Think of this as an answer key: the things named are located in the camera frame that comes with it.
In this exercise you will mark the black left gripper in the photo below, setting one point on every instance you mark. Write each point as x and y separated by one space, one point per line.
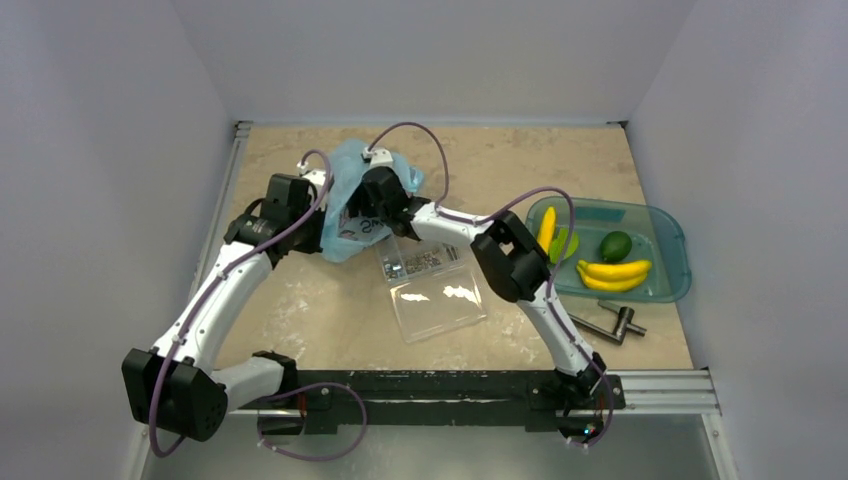
313 245

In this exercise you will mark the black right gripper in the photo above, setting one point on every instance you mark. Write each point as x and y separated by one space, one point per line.
370 201

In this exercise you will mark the light blue plastic bag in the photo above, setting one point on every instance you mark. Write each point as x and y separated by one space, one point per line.
346 234

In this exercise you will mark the yellow fake squash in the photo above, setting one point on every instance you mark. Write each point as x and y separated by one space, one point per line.
547 229

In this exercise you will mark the green fake fruit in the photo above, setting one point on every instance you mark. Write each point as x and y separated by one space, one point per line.
563 245

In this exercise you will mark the yellow fake banana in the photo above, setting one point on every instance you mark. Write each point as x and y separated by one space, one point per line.
613 278

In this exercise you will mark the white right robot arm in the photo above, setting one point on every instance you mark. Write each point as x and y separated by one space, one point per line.
513 264

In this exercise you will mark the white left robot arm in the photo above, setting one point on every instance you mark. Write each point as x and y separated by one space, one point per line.
174 385

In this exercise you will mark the green fake lime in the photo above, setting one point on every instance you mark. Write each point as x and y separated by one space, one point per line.
615 247

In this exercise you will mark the clear plastic screw box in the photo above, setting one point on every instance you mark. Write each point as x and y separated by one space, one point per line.
433 287

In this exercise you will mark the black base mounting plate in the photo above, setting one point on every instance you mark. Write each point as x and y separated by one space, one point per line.
535 400

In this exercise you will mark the dark metal crank tool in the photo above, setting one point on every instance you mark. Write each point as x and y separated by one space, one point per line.
616 327

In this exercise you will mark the teal plastic tray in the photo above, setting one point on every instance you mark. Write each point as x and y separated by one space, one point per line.
656 237

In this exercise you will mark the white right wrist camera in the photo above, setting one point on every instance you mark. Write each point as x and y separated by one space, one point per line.
377 157

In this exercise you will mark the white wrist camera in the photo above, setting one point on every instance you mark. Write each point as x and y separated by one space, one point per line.
317 177
377 157

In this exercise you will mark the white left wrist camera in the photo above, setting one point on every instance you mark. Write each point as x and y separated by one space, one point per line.
317 177

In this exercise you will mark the aluminium frame rail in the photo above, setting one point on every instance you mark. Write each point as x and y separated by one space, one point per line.
646 393

